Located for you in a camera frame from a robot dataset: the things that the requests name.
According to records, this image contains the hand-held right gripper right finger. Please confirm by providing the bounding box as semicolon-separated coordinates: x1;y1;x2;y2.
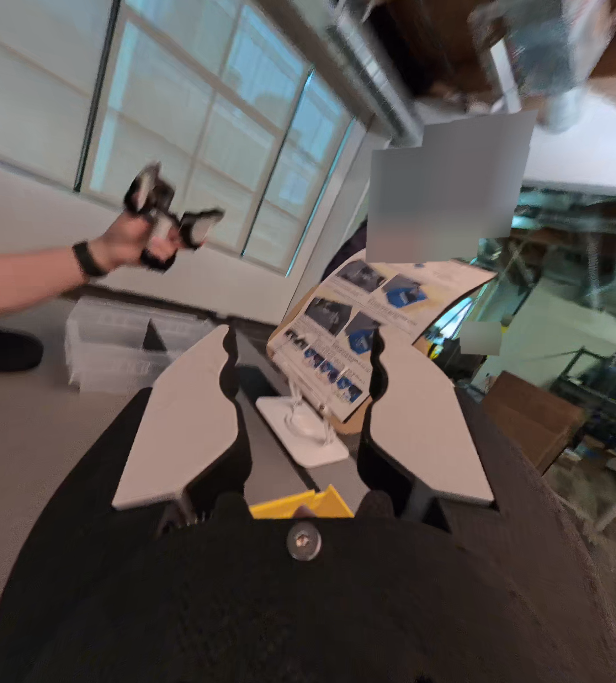
356;327;495;521

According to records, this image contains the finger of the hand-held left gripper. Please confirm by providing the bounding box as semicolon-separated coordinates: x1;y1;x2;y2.
178;207;226;250

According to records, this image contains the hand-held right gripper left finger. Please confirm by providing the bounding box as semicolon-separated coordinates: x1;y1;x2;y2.
112;323;252;516

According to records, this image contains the clear plastic storage box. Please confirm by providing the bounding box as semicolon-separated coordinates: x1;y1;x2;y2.
65;296;219;393

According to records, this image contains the yellow plastic bin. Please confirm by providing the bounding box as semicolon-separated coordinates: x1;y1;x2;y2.
249;484;356;520

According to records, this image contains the person's left forearm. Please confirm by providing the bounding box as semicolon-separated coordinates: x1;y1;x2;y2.
0;245;86;321

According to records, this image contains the person's left hand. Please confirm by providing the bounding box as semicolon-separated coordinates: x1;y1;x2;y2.
94;210;191;268

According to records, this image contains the large paned window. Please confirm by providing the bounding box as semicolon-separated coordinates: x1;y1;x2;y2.
73;0;356;276

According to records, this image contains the black wristband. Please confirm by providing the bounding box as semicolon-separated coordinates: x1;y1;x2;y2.
72;241;108;278

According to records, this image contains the brown cardboard box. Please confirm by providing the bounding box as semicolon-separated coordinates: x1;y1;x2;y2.
481;371;589;476

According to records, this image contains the white board stand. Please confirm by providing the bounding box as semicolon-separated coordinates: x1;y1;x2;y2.
254;382;352;469

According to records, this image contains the printed instruction board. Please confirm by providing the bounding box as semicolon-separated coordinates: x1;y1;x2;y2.
266;248;499;435

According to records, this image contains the black metal rack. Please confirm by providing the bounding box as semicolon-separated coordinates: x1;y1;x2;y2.
552;347;616;450

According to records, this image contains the silver ventilation duct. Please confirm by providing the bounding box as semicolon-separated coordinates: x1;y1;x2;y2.
323;0;427;144

